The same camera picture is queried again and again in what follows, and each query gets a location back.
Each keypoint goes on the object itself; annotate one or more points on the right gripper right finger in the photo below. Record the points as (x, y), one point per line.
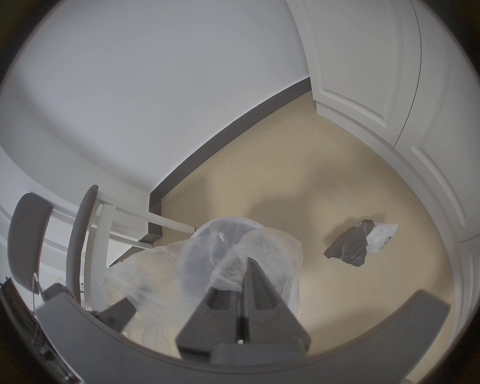
(277, 326)

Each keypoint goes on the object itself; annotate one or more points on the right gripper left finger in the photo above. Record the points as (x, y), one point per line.
(202, 330)

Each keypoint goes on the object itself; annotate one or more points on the clear plastic bag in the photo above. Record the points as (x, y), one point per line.
(168, 270)

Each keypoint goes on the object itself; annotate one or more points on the black plastic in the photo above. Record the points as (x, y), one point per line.
(348, 245)

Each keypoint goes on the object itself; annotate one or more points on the white trash bin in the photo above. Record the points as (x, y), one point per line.
(198, 229)

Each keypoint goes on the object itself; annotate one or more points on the grey chair with white legs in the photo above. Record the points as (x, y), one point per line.
(26, 225)

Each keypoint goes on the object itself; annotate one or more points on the white wardrobe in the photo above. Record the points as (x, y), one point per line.
(356, 56)

